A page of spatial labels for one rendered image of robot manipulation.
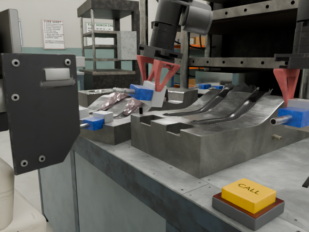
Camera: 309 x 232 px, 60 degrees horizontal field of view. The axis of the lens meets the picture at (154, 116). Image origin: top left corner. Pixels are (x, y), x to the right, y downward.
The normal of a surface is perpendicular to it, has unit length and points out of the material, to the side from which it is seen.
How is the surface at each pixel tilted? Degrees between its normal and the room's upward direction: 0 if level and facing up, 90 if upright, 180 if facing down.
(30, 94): 90
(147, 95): 99
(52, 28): 90
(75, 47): 90
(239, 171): 0
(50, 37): 90
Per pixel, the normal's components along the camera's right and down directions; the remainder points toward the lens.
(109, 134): -0.59, 0.17
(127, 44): 0.43, 0.19
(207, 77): -0.80, 0.13
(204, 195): 0.00, -0.98
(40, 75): 0.71, 0.15
